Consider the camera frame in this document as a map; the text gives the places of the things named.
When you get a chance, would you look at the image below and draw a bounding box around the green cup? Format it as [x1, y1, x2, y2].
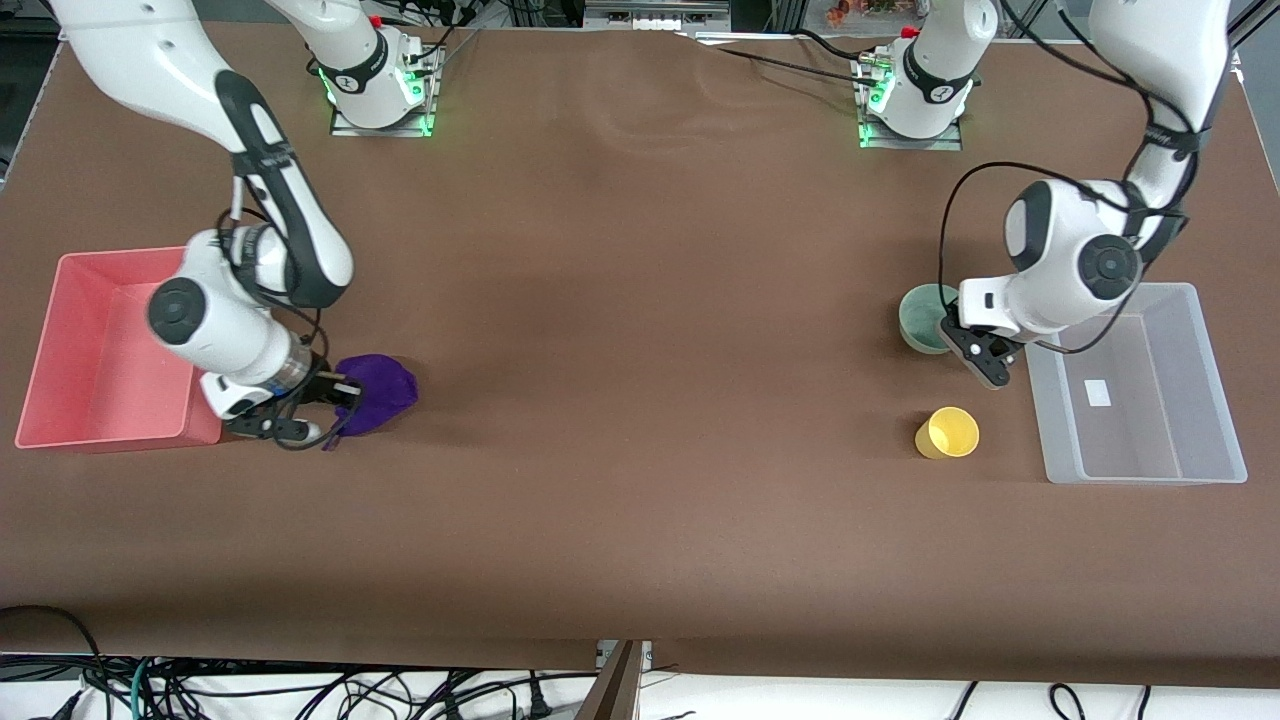
[897, 283, 963, 356]

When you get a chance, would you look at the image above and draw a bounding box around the purple cloth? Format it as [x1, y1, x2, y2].
[322, 353, 420, 451]

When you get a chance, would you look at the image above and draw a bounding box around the yellow cup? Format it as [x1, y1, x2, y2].
[915, 406, 981, 461]

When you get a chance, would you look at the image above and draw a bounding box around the pink plastic bin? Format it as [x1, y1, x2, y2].
[14, 247, 226, 451]

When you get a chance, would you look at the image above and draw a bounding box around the translucent plastic bin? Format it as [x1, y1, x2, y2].
[1025, 282, 1249, 486]

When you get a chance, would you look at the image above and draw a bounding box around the white power strip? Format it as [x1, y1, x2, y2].
[585, 0, 731, 31]

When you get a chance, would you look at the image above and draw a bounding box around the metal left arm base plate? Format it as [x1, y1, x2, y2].
[857, 55, 965, 152]

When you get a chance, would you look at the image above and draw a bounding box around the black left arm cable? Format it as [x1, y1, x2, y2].
[1000, 0, 1201, 141]

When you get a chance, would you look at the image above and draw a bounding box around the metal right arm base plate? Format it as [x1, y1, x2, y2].
[328, 45, 438, 139]

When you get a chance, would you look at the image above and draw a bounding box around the black looped floor cable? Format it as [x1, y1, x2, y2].
[0, 605, 106, 701]

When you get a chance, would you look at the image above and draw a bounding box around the short black table cable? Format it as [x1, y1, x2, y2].
[795, 28, 876, 61]

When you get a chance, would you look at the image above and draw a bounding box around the long black table cable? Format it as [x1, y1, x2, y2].
[690, 35, 881, 86]

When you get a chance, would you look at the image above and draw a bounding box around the black right base cable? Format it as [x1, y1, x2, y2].
[405, 25, 481, 71]

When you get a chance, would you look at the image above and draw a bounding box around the dark table support post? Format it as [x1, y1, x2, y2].
[575, 640, 646, 720]

